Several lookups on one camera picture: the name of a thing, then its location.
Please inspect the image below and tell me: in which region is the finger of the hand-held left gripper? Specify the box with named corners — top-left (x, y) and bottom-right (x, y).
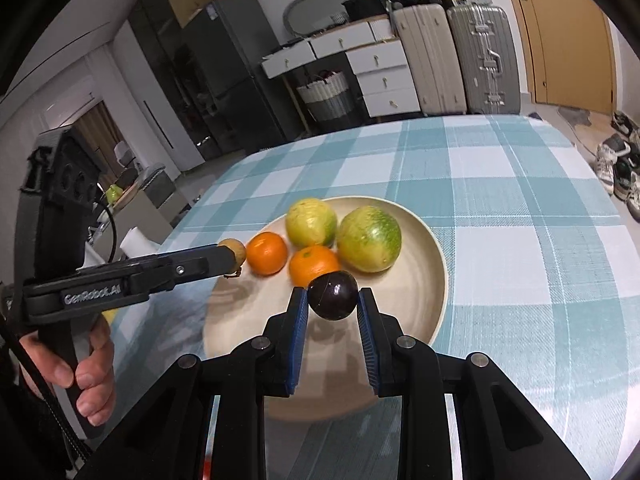
top-left (117, 242), bottom-right (240, 295)

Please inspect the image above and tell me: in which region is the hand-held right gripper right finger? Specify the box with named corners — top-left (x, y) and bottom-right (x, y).
top-left (356, 287), bottom-right (591, 480)

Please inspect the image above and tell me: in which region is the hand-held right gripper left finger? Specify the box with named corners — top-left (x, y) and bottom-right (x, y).
top-left (75, 287), bottom-right (309, 480)

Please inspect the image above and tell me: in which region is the brown longan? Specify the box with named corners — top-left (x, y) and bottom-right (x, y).
top-left (220, 239), bottom-right (247, 278)

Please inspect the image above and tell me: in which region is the dark purple plum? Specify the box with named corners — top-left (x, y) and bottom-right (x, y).
top-left (307, 270), bottom-right (359, 321)

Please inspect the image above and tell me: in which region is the orange mandarin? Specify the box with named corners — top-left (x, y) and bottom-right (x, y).
top-left (246, 231), bottom-right (289, 276)
top-left (289, 246), bottom-right (342, 288)

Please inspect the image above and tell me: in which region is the cream round plate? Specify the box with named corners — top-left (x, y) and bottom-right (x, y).
top-left (202, 195), bottom-right (448, 423)

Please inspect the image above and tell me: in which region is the yellow-green guava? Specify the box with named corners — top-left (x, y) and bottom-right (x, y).
top-left (336, 206), bottom-right (402, 273)
top-left (285, 198), bottom-right (338, 248)

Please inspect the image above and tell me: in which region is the person's left hand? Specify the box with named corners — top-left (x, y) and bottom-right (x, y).
top-left (20, 310), bottom-right (117, 428)

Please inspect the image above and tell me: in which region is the white paper towel roll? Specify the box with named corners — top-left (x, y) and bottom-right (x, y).
top-left (120, 227), bottom-right (162, 262)

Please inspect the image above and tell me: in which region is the grey low cabinet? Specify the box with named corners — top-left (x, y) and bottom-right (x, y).
top-left (111, 165), bottom-right (177, 227)

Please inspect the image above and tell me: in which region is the white wardrobe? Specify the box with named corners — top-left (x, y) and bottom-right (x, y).
top-left (114, 25), bottom-right (176, 171)

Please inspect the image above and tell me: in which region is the teal checked tablecloth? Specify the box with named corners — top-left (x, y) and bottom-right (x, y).
top-left (100, 114), bottom-right (640, 480)

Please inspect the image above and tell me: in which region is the black glass cabinet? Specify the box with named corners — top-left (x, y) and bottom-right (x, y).
top-left (127, 0), bottom-right (223, 163)

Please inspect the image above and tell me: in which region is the dark grey fridge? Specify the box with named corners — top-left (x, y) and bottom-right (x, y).
top-left (182, 0), bottom-right (302, 153)

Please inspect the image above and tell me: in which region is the woven laundry basket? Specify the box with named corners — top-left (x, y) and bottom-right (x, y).
top-left (296, 71), bottom-right (357, 122)

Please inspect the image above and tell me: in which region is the white drawer dresser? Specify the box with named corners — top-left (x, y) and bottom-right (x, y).
top-left (260, 15), bottom-right (422, 119)

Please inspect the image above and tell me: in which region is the oval white-framed mirror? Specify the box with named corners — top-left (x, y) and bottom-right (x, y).
top-left (283, 0), bottom-right (352, 37)

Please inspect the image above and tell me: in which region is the beige suitcase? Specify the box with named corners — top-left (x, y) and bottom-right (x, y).
top-left (390, 4), bottom-right (468, 116)

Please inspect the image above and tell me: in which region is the grey door mat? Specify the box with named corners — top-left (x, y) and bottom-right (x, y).
top-left (557, 106), bottom-right (592, 144)

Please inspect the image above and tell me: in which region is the silver suitcase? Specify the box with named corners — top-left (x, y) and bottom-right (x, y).
top-left (446, 2), bottom-right (522, 115)

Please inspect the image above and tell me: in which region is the scattered sneakers pile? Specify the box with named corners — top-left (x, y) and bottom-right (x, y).
top-left (595, 110), bottom-right (640, 222)

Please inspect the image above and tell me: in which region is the black square case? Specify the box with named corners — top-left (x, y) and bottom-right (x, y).
top-left (345, 0), bottom-right (389, 19)

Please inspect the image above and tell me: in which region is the wooden door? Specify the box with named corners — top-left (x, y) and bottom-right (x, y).
top-left (497, 0), bottom-right (617, 116)

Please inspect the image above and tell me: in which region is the black cable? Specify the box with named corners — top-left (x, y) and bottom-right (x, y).
top-left (0, 305), bottom-right (89, 462)

